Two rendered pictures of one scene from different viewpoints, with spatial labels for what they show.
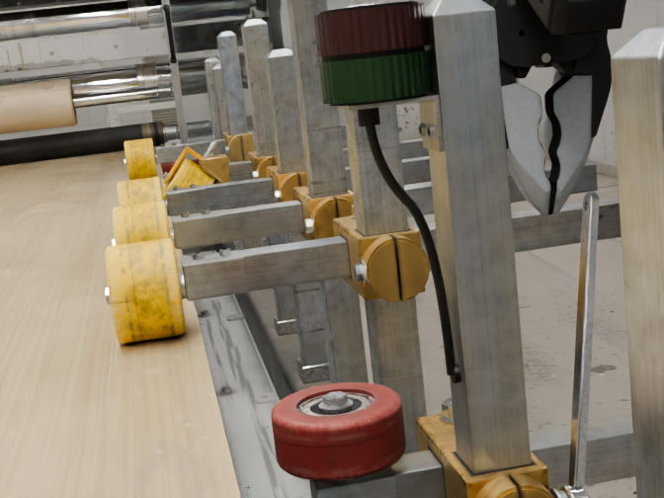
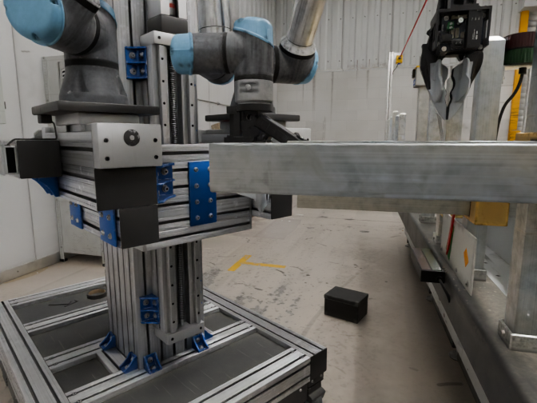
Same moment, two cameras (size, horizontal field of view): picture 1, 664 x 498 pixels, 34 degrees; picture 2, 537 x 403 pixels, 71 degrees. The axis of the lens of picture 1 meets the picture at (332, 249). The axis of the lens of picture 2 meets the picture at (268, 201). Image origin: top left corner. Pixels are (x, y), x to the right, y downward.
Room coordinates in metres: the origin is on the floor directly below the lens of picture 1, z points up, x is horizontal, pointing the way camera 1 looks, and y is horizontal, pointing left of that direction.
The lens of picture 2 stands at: (1.39, -0.17, 0.96)
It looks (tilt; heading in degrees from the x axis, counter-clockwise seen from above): 9 degrees down; 203
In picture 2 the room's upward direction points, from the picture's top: straight up
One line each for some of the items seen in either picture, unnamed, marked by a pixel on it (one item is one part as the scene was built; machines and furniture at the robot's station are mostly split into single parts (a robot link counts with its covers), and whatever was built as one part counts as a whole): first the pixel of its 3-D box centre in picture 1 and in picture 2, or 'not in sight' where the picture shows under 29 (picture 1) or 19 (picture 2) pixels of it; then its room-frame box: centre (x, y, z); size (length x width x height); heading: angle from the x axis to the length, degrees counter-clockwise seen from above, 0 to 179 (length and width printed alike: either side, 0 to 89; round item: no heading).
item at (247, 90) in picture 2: not in sight; (253, 93); (0.70, -0.49, 1.05); 0.08 x 0.08 x 0.05
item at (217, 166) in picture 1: (196, 175); not in sight; (1.61, 0.19, 0.95); 0.10 x 0.04 x 0.10; 99
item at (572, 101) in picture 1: (556, 140); (440, 89); (0.72, -0.16, 1.04); 0.06 x 0.03 x 0.09; 8
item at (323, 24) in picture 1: (371, 30); (521, 43); (0.59, -0.03, 1.13); 0.06 x 0.06 x 0.02
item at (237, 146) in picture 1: (239, 145); not in sight; (2.10, 0.16, 0.95); 0.14 x 0.06 x 0.05; 9
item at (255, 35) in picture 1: (273, 183); not in sight; (1.59, 0.08, 0.93); 0.04 x 0.04 x 0.48; 9
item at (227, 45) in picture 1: (241, 157); not in sight; (2.08, 0.15, 0.93); 0.04 x 0.04 x 0.48; 9
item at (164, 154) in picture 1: (265, 140); not in sight; (2.13, 0.11, 0.95); 0.50 x 0.04 x 0.04; 99
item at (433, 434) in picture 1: (480, 484); (482, 204); (0.62, -0.07, 0.85); 0.14 x 0.06 x 0.05; 9
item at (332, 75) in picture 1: (375, 76); (519, 58); (0.59, -0.03, 1.10); 0.06 x 0.06 x 0.02
